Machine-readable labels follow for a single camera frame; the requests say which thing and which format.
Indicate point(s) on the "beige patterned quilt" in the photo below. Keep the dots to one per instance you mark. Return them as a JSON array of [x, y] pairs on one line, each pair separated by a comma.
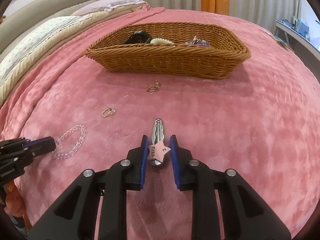
[[46, 38]]

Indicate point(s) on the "grey white desk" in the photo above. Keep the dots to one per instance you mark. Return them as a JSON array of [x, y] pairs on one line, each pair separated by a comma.
[[295, 35]]

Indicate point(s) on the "pink plush blanket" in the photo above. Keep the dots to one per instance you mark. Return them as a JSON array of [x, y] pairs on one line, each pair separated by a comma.
[[262, 120]]

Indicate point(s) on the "grey padded headboard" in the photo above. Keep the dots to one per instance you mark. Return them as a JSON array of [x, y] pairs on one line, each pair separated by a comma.
[[32, 14]]

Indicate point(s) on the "gold ring black stone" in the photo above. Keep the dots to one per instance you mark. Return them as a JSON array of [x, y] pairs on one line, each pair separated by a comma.
[[108, 112]]

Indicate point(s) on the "brown wicker basket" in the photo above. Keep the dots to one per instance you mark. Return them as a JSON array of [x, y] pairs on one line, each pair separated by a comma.
[[216, 62]]

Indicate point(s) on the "black round watch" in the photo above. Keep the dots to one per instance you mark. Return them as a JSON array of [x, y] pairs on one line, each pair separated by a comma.
[[139, 37]]

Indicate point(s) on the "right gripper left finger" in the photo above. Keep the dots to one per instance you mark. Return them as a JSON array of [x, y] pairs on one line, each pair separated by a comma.
[[95, 196]]

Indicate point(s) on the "pink pillow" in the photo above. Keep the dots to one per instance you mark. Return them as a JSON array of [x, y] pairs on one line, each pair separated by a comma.
[[107, 6]]

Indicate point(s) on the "pink star hair clip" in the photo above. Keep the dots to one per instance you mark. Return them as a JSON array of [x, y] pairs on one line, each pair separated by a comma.
[[157, 148]]

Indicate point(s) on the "cream hair claw clip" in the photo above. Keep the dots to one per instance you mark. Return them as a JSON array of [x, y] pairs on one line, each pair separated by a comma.
[[161, 41]]

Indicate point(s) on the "rose gold rectangular earring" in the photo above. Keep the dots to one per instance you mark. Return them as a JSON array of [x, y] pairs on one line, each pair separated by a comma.
[[155, 87]]

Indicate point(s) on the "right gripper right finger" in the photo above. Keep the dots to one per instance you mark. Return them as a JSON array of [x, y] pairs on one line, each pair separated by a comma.
[[224, 204]]

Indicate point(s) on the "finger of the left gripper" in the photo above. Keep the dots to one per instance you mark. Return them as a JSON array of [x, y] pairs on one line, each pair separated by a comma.
[[40, 146]]

